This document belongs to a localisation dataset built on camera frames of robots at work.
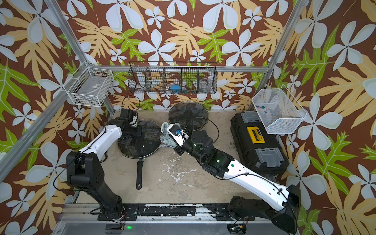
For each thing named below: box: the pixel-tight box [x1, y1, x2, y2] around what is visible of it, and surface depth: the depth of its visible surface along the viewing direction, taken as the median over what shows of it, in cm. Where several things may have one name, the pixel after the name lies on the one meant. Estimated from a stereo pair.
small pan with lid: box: [167, 101, 210, 134], surface depth 121 cm
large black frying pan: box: [116, 119, 162, 190], surface depth 87 cm
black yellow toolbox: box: [230, 111, 290, 177], surface depth 82 cm
